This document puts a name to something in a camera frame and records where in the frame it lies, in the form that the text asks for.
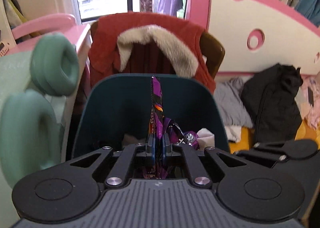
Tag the green round cushion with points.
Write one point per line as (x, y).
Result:
(29, 136)
(54, 66)

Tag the small white tissue scrap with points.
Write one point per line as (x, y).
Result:
(205, 138)

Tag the purple snack wrapper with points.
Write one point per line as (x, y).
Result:
(159, 124)

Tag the pink white bed headboard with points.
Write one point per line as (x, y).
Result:
(256, 34)

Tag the pink desk rail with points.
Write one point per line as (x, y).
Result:
(48, 22)

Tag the mint green desk board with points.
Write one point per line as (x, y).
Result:
(15, 78)

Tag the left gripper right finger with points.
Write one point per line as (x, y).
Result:
(166, 147)

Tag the upper green round cushion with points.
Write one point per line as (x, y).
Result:
(54, 66)

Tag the red fleece-lined jacket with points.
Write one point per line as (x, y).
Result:
(123, 21)

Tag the lower green round cushion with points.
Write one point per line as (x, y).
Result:
(29, 136)

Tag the dark teal trash bin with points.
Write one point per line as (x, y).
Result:
(121, 104)

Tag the grey clothing on bed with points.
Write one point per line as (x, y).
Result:
(229, 103)

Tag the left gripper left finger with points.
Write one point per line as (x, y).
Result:
(150, 147)

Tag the dark patterned box on sill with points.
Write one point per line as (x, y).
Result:
(148, 6)

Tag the black jacket on bed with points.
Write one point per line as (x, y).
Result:
(269, 98)

